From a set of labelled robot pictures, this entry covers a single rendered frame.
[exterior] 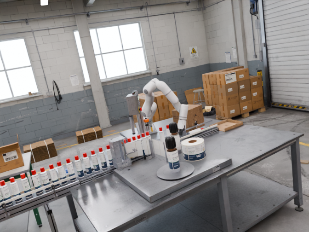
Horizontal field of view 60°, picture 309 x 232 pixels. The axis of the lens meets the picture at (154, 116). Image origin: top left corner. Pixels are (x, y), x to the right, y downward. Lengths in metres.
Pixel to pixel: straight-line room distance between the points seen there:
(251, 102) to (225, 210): 4.62
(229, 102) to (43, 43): 4.99
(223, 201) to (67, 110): 6.21
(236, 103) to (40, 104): 5.09
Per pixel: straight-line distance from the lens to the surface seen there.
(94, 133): 7.00
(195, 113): 3.28
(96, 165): 2.53
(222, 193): 2.32
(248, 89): 6.64
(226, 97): 6.22
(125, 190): 2.21
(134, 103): 2.60
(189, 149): 2.32
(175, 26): 8.92
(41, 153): 6.48
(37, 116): 7.93
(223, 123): 3.50
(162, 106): 6.18
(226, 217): 2.44
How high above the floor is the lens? 1.82
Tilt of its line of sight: 13 degrees down
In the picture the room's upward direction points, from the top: 10 degrees counter-clockwise
